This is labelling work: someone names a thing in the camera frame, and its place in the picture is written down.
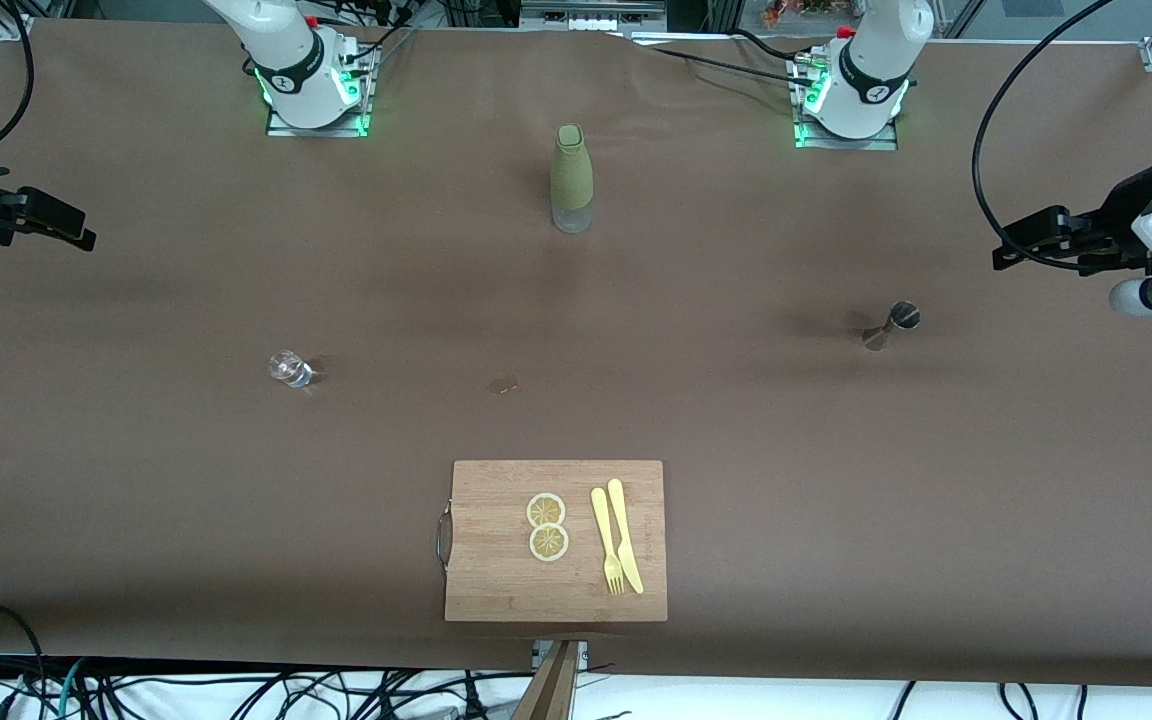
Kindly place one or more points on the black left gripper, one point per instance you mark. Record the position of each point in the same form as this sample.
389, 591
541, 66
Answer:
1114, 219

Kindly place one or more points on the metal double jigger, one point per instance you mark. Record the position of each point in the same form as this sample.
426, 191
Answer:
891, 328

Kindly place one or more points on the small clear glass cup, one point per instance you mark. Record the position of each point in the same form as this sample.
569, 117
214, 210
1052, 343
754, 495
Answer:
290, 369

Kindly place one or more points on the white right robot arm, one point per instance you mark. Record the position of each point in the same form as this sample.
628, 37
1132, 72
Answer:
286, 60

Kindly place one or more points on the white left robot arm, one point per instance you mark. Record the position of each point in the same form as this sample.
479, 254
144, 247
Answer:
866, 80

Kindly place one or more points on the brown paper table cover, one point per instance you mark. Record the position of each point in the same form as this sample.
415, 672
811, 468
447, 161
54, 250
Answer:
236, 500

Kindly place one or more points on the orange background items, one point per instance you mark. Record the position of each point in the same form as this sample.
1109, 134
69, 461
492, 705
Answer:
786, 12

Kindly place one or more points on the green frosted bottle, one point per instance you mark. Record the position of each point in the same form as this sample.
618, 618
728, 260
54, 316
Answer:
572, 170

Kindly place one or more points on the grey background device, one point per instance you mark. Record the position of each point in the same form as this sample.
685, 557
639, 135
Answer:
586, 15

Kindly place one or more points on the yellow plastic fork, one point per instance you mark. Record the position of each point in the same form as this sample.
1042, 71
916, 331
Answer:
600, 515

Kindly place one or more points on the yellow plastic knife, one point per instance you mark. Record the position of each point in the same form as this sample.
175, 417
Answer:
633, 570

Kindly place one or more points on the wooden cutting board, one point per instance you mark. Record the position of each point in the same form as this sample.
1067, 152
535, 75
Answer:
496, 570

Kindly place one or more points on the lemon slice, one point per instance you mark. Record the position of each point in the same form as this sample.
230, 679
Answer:
546, 510
549, 543

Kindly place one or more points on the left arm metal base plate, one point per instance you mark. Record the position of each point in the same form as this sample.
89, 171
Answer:
884, 143

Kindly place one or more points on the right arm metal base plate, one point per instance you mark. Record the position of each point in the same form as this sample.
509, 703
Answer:
356, 122

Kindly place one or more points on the metal post bracket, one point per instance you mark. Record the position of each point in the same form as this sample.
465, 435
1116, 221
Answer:
582, 652

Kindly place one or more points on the wooden post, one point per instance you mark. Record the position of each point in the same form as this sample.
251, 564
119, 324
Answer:
551, 690

